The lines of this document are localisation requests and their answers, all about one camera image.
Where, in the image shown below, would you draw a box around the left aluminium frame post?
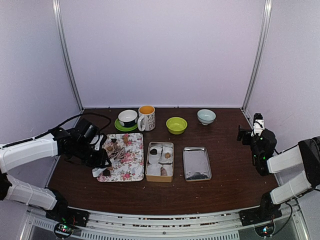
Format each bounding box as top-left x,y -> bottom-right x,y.
52,0 -> 84,112

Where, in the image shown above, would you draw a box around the tan tin box base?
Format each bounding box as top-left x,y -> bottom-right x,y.
145,141 -> 175,183

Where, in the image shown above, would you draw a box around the tan crown shaped chocolate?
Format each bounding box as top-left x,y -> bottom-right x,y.
164,152 -> 171,159

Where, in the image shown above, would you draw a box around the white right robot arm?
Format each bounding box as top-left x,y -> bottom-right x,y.
237,113 -> 320,226

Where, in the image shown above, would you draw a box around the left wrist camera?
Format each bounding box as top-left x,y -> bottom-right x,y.
90,133 -> 107,151

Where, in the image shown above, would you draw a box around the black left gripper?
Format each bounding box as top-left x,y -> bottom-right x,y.
74,140 -> 111,168

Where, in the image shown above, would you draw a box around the floral rectangular tray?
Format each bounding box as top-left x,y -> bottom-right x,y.
92,133 -> 145,183

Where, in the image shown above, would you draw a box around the green saucer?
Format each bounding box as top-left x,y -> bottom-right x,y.
114,119 -> 138,132

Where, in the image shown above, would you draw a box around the right aluminium frame post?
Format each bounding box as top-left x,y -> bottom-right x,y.
241,0 -> 273,112

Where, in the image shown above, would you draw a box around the bear print tin lid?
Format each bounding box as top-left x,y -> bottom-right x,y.
182,146 -> 212,182

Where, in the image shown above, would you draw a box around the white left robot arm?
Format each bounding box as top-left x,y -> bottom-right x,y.
0,119 -> 112,222

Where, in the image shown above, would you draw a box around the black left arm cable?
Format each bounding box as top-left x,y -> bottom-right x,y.
32,112 -> 112,141

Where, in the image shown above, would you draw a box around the aluminium frame post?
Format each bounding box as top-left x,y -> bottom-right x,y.
52,0 -> 84,112
241,0 -> 273,112

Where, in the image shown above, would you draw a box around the silver metal tongs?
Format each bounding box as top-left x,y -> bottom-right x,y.
108,148 -> 126,160

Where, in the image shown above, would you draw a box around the dark cup white interior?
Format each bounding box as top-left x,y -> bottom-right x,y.
117,109 -> 138,127

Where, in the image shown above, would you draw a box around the lime green bowl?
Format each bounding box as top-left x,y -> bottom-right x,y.
166,117 -> 188,135

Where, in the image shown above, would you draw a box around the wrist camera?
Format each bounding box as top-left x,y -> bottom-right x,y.
90,133 -> 107,151
251,113 -> 265,137

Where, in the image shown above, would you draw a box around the white mug orange interior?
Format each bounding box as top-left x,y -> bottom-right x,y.
137,105 -> 156,132

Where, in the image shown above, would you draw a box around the dark strawberry shaped chocolate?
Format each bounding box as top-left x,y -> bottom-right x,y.
149,148 -> 158,155

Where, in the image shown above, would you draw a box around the front aluminium rail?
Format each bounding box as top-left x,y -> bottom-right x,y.
19,207 -> 308,240

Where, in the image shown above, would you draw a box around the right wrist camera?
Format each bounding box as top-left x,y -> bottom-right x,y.
251,113 -> 265,137

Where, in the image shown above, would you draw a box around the tan round chocolate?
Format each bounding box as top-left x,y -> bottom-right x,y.
122,134 -> 129,144

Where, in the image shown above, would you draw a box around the light blue ceramic bowl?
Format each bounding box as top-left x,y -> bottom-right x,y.
197,109 -> 216,126

